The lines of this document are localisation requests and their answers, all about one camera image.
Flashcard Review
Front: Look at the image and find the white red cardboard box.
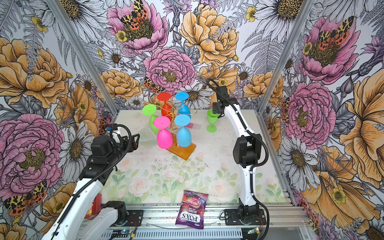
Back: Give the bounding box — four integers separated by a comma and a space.
85, 194, 102, 220

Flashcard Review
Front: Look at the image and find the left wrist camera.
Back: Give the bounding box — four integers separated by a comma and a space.
109, 124, 122, 141

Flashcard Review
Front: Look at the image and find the purple Fox's candy bag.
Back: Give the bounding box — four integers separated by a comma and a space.
176, 190, 209, 230

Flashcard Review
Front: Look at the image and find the pink wine glass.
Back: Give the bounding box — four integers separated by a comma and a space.
154, 117, 173, 149

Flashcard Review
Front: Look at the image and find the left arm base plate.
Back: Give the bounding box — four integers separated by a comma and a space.
113, 210, 144, 227

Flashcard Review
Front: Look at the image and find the red wine glass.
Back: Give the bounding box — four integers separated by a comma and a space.
157, 93, 173, 121

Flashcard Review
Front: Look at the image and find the green circuit board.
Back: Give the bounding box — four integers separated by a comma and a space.
112, 229, 137, 238

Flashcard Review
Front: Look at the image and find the gold wire glass rack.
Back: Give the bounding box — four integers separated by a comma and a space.
142, 104, 196, 161

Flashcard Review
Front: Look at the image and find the aluminium front rail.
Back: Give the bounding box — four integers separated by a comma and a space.
98, 203, 304, 231

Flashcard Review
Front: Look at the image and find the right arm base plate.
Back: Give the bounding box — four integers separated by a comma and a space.
224, 209, 267, 226

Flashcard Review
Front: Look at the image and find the blue wine glass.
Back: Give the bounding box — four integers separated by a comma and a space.
175, 115, 192, 148
175, 92, 191, 118

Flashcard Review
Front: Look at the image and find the green wine glass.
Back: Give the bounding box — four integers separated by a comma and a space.
142, 104, 160, 135
207, 109, 219, 133

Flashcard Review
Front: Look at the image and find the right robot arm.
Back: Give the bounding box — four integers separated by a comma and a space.
206, 80, 270, 240

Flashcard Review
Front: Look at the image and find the clear surgical mask packet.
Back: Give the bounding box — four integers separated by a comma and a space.
132, 128, 156, 145

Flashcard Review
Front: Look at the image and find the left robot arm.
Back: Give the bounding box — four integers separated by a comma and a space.
43, 124, 140, 240

